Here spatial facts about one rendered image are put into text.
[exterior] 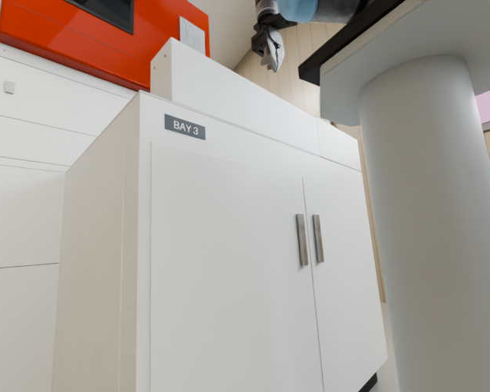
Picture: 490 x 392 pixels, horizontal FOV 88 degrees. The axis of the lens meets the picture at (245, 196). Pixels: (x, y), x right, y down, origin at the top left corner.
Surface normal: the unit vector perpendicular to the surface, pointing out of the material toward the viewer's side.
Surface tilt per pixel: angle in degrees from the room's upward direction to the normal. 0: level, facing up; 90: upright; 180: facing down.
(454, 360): 90
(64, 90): 90
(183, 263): 90
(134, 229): 90
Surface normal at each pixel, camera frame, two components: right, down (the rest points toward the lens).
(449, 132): -0.16, -0.16
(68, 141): 0.70, -0.17
